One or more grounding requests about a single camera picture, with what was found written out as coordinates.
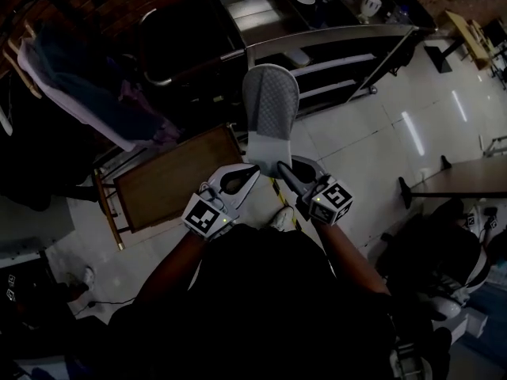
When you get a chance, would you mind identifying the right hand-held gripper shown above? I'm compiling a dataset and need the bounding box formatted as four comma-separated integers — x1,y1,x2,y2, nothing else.
276,155,354,226

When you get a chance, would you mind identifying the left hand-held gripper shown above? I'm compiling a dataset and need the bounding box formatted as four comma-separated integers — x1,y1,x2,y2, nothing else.
181,163,262,241

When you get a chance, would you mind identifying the grey quilted slipper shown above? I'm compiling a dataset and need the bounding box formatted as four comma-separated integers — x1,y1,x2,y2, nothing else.
242,63,301,177

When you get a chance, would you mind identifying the metal cart shelf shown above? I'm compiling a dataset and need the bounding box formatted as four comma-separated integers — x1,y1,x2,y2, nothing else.
212,0,436,118

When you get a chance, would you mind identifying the person's left forearm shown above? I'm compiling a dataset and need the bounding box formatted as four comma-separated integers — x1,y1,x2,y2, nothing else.
134,227,211,306

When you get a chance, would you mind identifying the person's right forearm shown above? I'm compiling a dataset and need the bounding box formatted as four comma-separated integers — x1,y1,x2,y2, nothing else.
315,218,394,297

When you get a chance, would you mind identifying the person's white shoe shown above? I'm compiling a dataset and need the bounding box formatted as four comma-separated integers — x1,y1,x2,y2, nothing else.
269,206,295,231
66,266,97,295

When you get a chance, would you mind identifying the wooden tray table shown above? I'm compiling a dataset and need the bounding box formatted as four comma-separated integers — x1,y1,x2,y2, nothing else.
93,123,245,252

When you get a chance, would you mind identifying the person's black clothing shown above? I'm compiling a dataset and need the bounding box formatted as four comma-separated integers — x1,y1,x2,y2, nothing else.
106,223,399,380

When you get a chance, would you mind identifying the brown table with black legs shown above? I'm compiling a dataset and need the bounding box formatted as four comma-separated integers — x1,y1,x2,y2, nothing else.
397,154,507,210

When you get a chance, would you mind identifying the white striped cup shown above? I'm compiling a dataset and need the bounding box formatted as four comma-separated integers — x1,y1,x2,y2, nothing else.
359,0,383,25

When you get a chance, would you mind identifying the yellow wooden table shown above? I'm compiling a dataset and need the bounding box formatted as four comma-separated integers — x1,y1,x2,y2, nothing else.
423,9,495,74

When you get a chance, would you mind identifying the white box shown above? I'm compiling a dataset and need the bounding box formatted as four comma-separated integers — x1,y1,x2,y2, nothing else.
431,306,489,344

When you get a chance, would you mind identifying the black floor cable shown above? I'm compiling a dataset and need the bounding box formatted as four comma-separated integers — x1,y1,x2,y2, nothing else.
73,295,136,317

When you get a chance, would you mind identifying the black chair with metal frame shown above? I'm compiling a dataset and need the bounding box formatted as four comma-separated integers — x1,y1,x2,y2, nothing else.
137,0,247,87

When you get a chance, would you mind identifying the wooden hanger frame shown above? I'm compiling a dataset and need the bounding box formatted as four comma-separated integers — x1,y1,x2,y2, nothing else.
2,17,43,99

